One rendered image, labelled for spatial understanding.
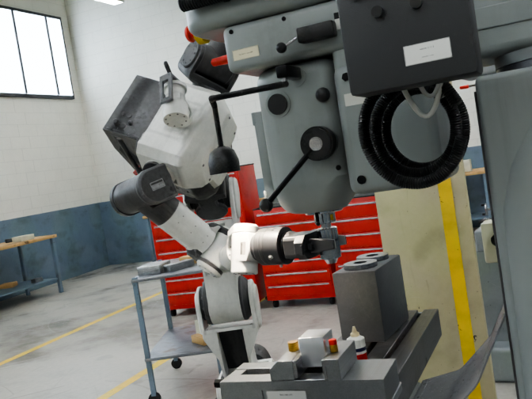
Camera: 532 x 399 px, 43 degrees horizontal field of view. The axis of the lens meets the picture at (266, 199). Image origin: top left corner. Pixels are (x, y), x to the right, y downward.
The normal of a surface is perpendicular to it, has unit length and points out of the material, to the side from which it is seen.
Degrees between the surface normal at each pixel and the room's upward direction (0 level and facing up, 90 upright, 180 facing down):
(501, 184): 90
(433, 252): 90
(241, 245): 73
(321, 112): 90
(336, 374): 90
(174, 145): 58
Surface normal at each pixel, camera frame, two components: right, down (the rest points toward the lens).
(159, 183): 0.68, -0.25
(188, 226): 0.51, 0.06
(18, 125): 0.91, -0.12
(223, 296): -0.10, -0.10
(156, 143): -0.15, -0.48
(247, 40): -0.39, 0.11
